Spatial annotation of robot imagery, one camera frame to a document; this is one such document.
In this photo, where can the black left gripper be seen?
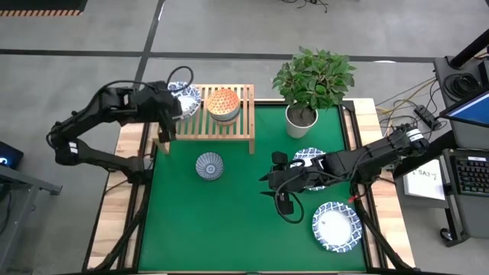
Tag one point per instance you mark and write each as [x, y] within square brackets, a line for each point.
[166, 103]

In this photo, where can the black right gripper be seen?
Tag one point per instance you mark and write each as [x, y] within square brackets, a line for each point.
[294, 177]

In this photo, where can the blue white patterned plate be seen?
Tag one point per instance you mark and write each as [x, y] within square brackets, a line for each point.
[307, 154]
[336, 227]
[189, 103]

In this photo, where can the teal star bowl orange inside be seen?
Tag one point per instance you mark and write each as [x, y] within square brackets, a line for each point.
[223, 101]

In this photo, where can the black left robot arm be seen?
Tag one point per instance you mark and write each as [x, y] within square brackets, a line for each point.
[95, 156]

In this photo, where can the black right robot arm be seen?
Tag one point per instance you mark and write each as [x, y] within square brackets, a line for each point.
[374, 153]

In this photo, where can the wooden slatted shelf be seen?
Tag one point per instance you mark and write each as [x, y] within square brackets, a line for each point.
[237, 130]

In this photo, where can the white plant pot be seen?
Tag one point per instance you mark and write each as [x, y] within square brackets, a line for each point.
[298, 131]

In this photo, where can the green table mat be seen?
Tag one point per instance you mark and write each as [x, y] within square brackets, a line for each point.
[229, 229]

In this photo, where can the green leafy plant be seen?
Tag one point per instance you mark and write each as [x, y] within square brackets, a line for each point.
[313, 80]

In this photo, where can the white paper sheet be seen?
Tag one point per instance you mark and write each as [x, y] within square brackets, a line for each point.
[424, 185]

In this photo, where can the black power strip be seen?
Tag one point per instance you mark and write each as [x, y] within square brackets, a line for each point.
[426, 115]

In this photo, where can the grey metal desk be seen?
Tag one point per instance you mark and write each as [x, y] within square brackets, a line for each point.
[23, 181]

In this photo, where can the black device blue light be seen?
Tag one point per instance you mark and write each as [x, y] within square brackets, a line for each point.
[11, 153]

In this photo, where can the black floor mat striped edge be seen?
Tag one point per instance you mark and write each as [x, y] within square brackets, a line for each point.
[38, 4]

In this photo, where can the black caster wheel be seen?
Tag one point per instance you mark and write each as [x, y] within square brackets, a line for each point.
[446, 235]

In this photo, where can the grey equipment cart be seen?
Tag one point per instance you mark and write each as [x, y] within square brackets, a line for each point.
[470, 217]

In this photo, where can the black keyboard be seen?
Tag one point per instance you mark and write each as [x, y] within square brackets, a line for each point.
[473, 175]

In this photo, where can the laptop with blue screen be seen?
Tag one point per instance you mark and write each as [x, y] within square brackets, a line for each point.
[473, 110]

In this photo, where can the black pole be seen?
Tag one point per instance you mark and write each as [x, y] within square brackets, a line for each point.
[471, 49]

